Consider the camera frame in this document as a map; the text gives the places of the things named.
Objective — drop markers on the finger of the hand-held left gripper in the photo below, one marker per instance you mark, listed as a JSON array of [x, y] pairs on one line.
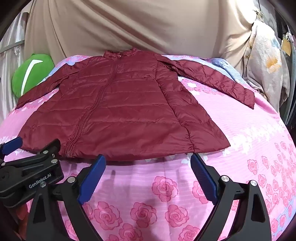
[[49, 150], [13, 143]]

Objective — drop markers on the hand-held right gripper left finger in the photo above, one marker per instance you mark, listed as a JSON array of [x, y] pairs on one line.
[[91, 179]]

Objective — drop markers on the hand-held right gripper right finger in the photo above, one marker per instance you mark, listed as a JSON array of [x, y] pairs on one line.
[[204, 179]]

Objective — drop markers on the maroon puffer jacket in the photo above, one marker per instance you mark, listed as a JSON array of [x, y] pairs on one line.
[[129, 111]]

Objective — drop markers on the pink floral blanket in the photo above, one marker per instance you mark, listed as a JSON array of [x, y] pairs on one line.
[[231, 162]]

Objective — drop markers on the green plush pillow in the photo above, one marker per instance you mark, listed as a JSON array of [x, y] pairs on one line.
[[23, 78]]

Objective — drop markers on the white satin curtain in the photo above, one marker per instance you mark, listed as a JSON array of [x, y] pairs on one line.
[[9, 74]]

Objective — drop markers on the pale floral cloth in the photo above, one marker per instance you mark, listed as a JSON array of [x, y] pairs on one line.
[[266, 58]]

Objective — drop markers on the beige curtain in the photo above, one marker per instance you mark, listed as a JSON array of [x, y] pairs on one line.
[[138, 23]]

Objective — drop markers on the yellow tag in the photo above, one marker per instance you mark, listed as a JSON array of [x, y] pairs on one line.
[[286, 47]]

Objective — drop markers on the grey metal rail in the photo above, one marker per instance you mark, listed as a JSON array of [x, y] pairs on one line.
[[11, 47]]

